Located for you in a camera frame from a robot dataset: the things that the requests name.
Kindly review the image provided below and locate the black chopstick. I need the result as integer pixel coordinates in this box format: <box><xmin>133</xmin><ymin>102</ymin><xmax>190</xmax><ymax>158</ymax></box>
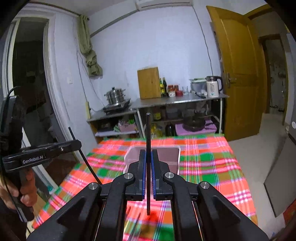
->
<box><xmin>68</xmin><ymin>126</ymin><xmax>102</xmax><ymax>185</ymax></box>
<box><xmin>146</xmin><ymin>113</ymin><xmax>151</xmax><ymax>216</ymax></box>

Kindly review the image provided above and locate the metal kitchen table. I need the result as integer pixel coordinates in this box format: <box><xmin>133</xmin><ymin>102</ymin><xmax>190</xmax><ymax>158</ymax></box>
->
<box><xmin>129</xmin><ymin>92</ymin><xmax>230</xmax><ymax>140</ymax></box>

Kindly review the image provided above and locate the person left hand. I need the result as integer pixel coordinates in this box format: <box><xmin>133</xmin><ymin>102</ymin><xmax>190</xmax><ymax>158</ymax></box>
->
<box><xmin>1</xmin><ymin>168</ymin><xmax>38</xmax><ymax>210</ymax></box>

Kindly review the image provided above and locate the pink plastic utensil holder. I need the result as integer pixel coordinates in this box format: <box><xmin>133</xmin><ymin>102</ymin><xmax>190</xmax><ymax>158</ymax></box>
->
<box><xmin>123</xmin><ymin>146</ymin><xmax>181</xmax><ymax>174</ymax></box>

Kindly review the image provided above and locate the plaid tablecloth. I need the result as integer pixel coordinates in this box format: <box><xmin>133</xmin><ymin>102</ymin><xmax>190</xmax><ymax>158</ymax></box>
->
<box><xmin>32</xmin><ymin>134</ymin><xmax>257</xmax><ymax>240</ymax></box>

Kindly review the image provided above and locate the pink basket on shelf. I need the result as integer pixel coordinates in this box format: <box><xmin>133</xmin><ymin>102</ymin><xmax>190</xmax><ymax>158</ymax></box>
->
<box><xmin>113</xmin><ymin>120</ymin><xmax>138</xmax><ymax>132</ymax></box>

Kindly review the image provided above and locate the low wooden shelf cabinet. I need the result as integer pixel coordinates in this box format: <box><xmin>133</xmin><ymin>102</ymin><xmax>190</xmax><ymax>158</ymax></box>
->
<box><xmin>87</xmin><ymin>109</ymin><xmax>142</xmax><ymax>144</ymax></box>

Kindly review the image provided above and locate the black frying pan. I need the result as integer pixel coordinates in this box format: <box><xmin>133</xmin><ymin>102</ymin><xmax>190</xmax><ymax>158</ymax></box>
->
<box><xmin>182</xmin><ymin>116</ymin><xmax>217</xmax><ymax>132</ymax></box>

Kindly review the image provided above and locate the induction cooker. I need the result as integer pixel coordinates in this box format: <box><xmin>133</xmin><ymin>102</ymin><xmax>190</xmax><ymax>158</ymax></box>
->
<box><xmin>102</xmin><ymin>98</ymin><xmax>130</xmax><ymax>114</ymax></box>

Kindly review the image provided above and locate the stainless steel steamer pot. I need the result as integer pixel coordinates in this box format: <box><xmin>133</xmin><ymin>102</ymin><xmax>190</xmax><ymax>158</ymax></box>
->
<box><xmin>104</xmin><ymin>87</ymin><xmax>125</xmax><ymax>105</ymax></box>

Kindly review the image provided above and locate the dark oil bottle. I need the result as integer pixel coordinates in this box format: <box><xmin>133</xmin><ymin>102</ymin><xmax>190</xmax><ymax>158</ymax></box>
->
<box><xmin>163</xmin><ymin>77</ymin><xmax>168</xmax><ymax>96</ymax></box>

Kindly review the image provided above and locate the wooden cutting board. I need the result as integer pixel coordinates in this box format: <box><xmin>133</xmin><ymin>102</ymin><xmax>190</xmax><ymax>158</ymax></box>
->
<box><xmin>137</xmin><ymin>67</ymin><xmax>161</xmax><ymax>100</ymax></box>

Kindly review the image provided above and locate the yellow wooden door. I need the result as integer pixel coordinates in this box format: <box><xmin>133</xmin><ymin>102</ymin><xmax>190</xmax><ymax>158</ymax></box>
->
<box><xmin>207</xmin><ymin>6</ymin><xmax>264</xmax><ymax>141</ymax></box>

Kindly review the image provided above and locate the white electric kettle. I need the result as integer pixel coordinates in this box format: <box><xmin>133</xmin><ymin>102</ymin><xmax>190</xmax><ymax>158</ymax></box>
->
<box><xmin>206</xmin><ymin>76</ymin><xmax>223</xmax><ymax>97</ymax></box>

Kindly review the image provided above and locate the green hanging cloth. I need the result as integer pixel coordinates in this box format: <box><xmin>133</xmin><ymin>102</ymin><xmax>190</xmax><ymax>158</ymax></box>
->
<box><xmin>78</xmin><ymin>15</ymin><xmax>103</xmax><ymax>77</ymax></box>

